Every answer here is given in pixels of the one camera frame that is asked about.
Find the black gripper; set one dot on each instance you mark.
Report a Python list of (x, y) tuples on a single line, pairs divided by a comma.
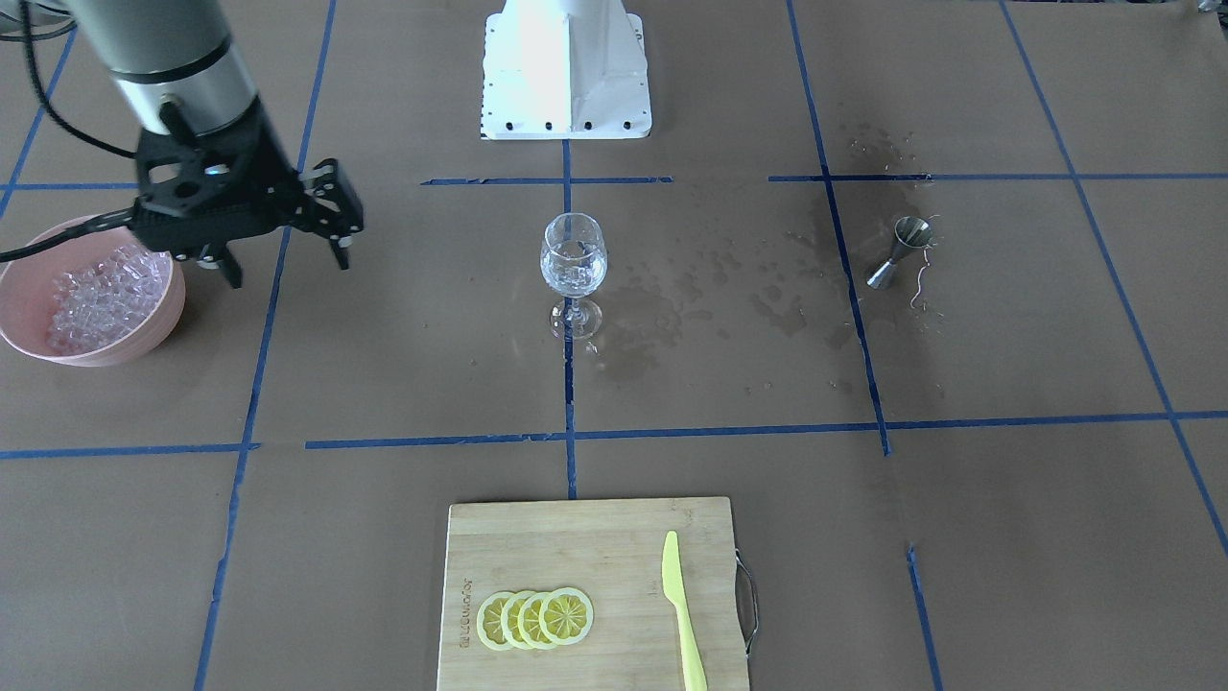
[(275, 169)]

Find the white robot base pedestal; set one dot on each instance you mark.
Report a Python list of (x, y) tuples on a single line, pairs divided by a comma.
[(565, 70)]

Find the steel jigger measuring cup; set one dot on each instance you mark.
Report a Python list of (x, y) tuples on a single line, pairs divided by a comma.
[(910, 234)]

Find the pink bowl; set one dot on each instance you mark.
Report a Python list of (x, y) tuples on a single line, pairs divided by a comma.
[(29, 303)]

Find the lemon slice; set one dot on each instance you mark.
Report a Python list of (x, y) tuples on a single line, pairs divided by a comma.
[(509, 619), (490, 621), (566, 616), (531, 631)]

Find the yellow plastic knife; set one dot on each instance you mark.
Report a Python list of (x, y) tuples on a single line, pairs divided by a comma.
[(673, 586)]

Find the clear wine glass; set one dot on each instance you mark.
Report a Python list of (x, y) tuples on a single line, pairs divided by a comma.
[(573, 261)]

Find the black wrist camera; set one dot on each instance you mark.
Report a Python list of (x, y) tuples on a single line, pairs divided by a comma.
[(162, 232)]

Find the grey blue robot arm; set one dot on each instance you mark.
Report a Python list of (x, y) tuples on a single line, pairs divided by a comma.
[(182, 49)]

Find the bamboo cutting board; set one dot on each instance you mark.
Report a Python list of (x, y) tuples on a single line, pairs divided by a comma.
[(611, 550)]

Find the pile of clear ice cubes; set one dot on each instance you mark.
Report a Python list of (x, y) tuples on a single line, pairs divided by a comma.
[(105, 301)]

